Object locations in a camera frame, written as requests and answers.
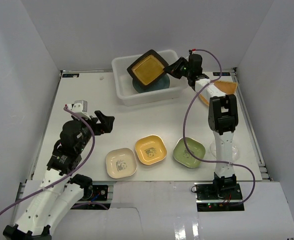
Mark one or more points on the black square yellow plate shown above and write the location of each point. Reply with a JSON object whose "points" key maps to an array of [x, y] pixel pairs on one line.
{"points": [[148, 69]]}

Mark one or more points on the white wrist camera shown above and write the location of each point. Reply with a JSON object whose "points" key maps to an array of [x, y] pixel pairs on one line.
{"points": [[191, 51], [79, 107]]}

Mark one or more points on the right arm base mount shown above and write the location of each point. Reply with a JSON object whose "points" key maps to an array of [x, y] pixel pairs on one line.
{"points": [[208, 200]]}

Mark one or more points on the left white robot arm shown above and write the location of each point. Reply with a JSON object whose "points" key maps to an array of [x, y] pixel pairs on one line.
{"points": [[61, 186]]}

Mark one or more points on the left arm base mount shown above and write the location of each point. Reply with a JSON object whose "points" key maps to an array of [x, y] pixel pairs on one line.
{"points": [[95, 198]]}

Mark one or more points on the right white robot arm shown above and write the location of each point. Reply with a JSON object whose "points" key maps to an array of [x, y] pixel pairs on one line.
{"points": [[222, 117]]}

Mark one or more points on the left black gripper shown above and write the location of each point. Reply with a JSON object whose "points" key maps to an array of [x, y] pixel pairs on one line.
{"points": [[96, 124]]}

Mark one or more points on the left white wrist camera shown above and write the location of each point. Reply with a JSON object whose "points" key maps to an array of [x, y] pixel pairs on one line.
{"points": [[79, 107]]}

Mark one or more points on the clear glass plate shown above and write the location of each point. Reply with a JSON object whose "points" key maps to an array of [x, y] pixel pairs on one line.
{"points": [[235, 151]]}

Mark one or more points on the cream panda square dish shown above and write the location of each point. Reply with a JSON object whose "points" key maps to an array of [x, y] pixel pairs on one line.
{"points": [[121, 163]]}

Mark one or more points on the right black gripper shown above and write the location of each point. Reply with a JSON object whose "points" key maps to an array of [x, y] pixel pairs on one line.
{"points": [[172, 69]]}

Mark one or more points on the blue-grey round plate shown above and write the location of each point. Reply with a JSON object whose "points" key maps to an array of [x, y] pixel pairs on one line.
{"points": [[163, 83]]}

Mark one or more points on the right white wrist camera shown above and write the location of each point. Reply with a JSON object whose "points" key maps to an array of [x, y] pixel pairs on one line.
{"points": [[191, 51]]}

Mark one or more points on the white plastic bin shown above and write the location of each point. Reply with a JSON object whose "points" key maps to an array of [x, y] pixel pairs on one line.
{"points": [[123, 81]]}

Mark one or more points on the green panda square dish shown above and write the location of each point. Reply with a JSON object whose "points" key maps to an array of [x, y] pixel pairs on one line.
{"points": [[186, 157]]}

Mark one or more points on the yellow panda square dish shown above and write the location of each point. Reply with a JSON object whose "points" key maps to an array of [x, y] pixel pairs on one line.
{"points": [[150, 150]]}

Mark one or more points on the orange fan-shaped plate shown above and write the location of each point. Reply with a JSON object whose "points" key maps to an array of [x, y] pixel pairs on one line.
{"points": [[224, 86]]}

